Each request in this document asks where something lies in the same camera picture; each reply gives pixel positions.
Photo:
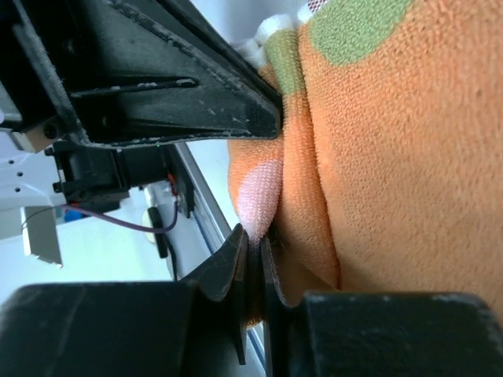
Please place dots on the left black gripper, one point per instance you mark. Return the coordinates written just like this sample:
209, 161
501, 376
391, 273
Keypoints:
39, 64

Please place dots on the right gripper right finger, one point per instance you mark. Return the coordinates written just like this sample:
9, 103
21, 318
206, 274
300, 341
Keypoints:
384, 334

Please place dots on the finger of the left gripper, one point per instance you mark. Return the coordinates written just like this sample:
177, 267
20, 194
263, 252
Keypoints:
156, 72

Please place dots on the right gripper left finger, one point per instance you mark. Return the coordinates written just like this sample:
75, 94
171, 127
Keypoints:
192, 327

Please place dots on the orange patterned towel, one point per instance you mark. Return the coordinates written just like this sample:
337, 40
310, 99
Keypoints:
387, 175

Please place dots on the aluminium mounting rail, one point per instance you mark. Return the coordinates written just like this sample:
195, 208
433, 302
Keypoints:
214, 229

